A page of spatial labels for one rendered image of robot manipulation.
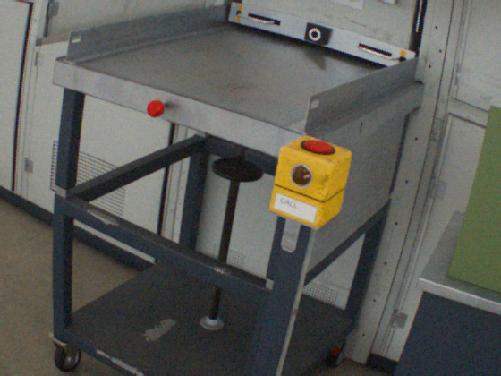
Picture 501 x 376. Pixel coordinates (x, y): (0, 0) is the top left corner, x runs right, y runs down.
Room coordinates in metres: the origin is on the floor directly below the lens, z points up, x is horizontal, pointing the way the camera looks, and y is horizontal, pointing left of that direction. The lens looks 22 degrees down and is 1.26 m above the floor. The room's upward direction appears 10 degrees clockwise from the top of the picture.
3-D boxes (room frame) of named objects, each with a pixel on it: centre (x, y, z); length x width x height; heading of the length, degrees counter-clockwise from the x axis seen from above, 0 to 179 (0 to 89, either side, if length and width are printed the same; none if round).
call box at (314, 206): (1.04, -0.08, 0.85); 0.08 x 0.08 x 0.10; 65
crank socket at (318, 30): (1.96, -0.10, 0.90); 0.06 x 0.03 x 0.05; 65
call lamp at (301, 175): (1.00, -0.06, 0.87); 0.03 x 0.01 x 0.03; 65
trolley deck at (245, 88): (1.68, 0.04, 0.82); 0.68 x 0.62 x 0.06; 155
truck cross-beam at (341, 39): (2.00, -0.11, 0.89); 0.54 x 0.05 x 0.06; 65
